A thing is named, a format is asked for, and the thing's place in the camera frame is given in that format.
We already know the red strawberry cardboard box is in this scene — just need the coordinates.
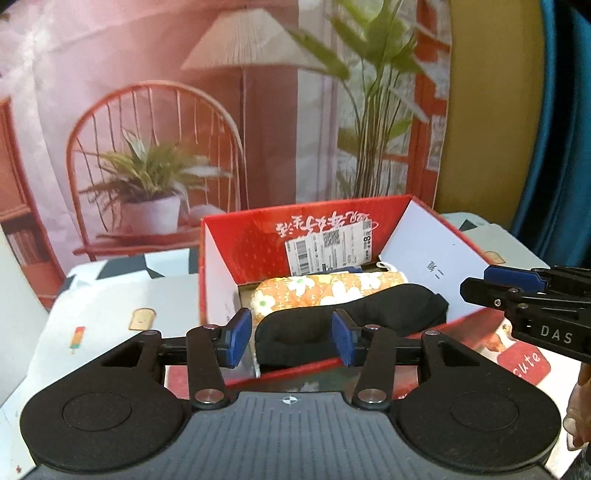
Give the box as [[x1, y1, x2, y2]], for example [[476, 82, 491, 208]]
[[199, 195, 503, 348]]

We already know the orange floral soft pouch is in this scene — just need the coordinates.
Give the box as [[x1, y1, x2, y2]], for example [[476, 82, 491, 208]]
[[249, 270, 408, 325]]

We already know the yellow panel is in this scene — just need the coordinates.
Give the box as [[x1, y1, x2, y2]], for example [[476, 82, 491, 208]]
[[436, 1, 544, 227]]

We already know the white marble board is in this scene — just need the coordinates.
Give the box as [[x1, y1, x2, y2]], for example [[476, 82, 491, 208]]
[[0, 232, 48, 404]]

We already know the printed room backdrop poster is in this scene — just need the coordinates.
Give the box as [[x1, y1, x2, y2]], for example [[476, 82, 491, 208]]
[[1, 1, 452, 308]]

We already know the black eye mask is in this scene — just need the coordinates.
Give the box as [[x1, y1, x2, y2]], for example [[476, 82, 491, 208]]
[[254, 284, 449, 373]]

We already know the white patterned table mat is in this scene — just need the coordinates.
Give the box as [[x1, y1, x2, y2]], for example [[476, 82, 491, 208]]
[[1, 224, 579, 479]]

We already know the person's hand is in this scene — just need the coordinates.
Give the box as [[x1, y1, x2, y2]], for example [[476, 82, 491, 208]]
[[563, 364, 591, 451]]

